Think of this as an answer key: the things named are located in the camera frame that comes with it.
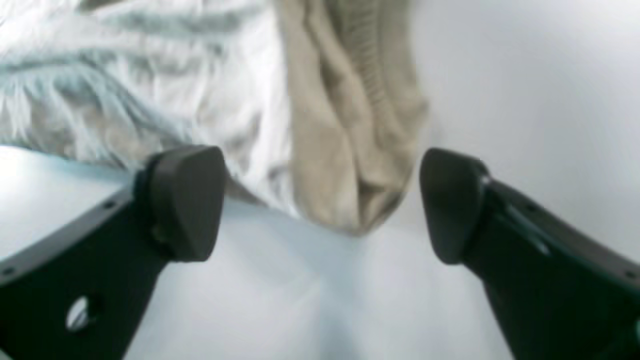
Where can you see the beige T-shirt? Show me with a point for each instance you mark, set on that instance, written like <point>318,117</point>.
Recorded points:
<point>315,104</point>

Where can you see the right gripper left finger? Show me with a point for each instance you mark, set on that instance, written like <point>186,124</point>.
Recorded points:
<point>82,247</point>

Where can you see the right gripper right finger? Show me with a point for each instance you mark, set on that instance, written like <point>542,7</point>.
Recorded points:
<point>555,293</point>

